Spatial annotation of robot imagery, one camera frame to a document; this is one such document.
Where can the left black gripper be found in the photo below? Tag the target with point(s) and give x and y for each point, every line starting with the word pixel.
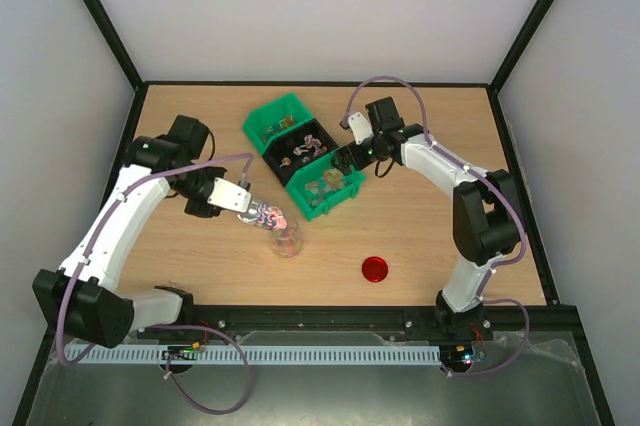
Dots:
pixel 195 209

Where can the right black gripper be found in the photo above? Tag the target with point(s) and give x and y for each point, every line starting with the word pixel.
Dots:
pixel 345 160

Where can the green bin with gummy candies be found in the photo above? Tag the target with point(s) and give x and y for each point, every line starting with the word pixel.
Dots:
pixel 319 187

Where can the silver metal scoop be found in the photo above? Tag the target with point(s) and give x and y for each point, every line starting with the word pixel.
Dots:
pixel 264 215

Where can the green bin with lollipops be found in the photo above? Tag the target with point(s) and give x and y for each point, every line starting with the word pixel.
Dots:
pixel 273 119

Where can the red jar lid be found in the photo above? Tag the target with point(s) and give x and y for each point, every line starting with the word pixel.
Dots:
pixel 374 269

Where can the black bin with swirl lollipops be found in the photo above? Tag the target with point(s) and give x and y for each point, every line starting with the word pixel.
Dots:
pixel 297 148

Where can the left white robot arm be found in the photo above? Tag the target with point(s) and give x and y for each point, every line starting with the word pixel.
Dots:
pixel 79 300

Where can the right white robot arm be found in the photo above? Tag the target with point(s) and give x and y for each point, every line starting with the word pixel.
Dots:
pixel 486 224

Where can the clear glass jar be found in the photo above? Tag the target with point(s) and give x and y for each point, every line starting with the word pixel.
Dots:
pixel 286 237

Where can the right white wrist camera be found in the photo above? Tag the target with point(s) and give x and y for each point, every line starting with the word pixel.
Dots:
pixel 359 126

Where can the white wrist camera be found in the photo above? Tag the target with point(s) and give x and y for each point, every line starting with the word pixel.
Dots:
pixel 229 196
pixel 359 126

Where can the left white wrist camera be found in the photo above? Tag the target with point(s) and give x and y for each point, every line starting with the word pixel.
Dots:
pixel 229 196

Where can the light blue cable duct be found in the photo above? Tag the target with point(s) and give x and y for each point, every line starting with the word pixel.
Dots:
pixel 138 354

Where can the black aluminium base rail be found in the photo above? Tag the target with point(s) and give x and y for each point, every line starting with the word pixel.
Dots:
pixel 428 323

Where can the black frame post left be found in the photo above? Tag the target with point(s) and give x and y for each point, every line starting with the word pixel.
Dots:
pixel 113 40

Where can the black frame post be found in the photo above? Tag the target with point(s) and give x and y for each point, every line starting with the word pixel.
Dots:
pixel 113 40
pixel 521 42

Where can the black frame post right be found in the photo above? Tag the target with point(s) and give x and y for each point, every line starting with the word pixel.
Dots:
pixel 521 42

